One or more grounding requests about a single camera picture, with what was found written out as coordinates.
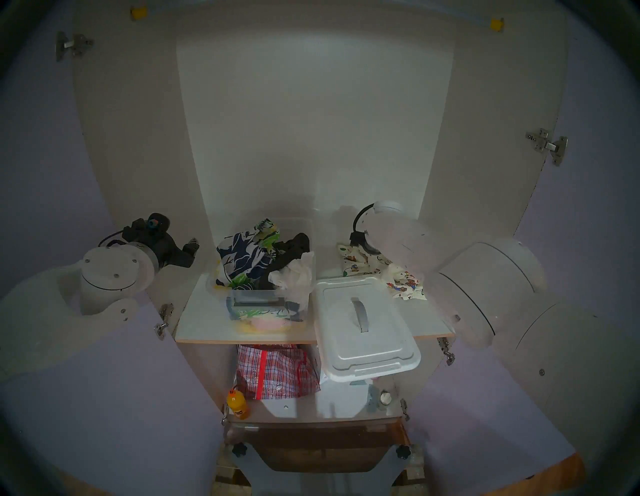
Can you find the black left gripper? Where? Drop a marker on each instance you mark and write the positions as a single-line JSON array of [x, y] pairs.
[[162, 248]]

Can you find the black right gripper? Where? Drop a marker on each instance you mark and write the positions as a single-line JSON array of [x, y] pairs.
[[364, 242]]

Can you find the cream cartoon print garment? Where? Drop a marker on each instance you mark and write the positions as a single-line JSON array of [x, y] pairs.
[[365, 262]]

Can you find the white bin lid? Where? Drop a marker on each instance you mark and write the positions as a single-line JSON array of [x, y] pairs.
[[365, 340]]

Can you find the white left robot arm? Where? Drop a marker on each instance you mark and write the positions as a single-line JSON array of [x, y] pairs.
[[50, 310]]

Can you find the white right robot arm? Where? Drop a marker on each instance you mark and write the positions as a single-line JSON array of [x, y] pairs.
[[500, 290]]

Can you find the clear plastic storage bin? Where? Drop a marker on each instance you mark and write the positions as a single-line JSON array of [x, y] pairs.
[[260, 302]]

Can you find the navy leaf print garment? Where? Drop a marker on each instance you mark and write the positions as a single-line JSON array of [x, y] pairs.
[[242, 255]]

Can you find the black garment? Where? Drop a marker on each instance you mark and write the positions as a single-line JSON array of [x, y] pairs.
[[297, 245]]

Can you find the white garment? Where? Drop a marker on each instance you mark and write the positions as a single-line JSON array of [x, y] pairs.
[[297, 275]]

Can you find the steel cabinet hinge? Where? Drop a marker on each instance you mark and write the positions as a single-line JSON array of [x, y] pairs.
[[72, 45], [446, 350], [547, 145], [164, 320]]

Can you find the pastel pink yellow garment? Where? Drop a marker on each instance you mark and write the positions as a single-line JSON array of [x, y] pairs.
[[267, 326]]

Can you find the red plaid woven bag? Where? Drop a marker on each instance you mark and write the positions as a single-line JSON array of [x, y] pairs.
[[277, 372]]

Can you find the small round white object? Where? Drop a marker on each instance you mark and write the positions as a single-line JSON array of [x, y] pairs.
[[385, 397]]

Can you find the orange juice bottle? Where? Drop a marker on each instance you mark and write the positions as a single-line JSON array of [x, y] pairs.
[[238, 404]]

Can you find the small steel drawer hinge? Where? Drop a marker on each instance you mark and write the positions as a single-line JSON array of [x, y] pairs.
[[225, 415]]

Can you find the lavender wardrobe door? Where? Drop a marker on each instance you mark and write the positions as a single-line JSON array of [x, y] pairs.
[[125, 415], [590, 200]]

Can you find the brown wooden drawer front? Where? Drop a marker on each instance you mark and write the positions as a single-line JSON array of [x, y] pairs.
[[320, 442]]

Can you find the black star knob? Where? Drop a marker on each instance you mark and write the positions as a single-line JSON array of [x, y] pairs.
[[239, 449], [403, 452]]

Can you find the pale wardrobe hanging rod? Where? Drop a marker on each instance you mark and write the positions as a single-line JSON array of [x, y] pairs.
[[475, 16]]

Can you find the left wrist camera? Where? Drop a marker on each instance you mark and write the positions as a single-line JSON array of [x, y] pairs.
[[158, 221]]

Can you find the yellow rod bracket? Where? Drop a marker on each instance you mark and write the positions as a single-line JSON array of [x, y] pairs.
[[138, 12], [497, 25]]

